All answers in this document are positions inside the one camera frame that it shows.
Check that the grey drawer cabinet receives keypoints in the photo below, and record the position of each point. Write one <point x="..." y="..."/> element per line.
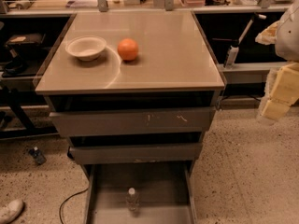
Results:
<point x="173" y="69"/>

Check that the white tube with nozzle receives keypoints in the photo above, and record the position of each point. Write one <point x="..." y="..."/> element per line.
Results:
<point x="234" y="48"/>

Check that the white paper bowl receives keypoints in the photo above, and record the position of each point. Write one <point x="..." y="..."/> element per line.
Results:
<point x="86" y="48"/>

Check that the black item on shelf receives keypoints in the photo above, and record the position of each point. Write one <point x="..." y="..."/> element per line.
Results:
<point x="24" y="50"/>

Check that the clear plastic water bottle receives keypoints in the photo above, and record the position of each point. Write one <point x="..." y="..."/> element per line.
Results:
<point x="132" y="199"/>

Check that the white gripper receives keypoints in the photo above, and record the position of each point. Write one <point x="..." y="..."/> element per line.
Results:
<point x="288" y="37"/>

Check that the top grey drawer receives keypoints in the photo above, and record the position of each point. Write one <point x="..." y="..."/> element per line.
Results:
<point x="135" y="121"/>

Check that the small dark floor device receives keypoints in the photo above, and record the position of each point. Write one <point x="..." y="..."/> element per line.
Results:
<point x="37" y="155"/>

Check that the middle grey drawer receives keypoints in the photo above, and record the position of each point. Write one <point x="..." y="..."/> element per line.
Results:
<point x="136" y="153"/>

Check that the white sneaker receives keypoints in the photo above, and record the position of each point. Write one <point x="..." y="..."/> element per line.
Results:
<point x="11" y="211"/>

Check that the open bottom grey drawer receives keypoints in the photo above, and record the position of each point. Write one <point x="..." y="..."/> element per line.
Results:
<point x="165" y="195"/>

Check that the orange fruit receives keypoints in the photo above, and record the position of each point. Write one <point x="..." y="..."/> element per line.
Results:
<point x="128" y="49"/>

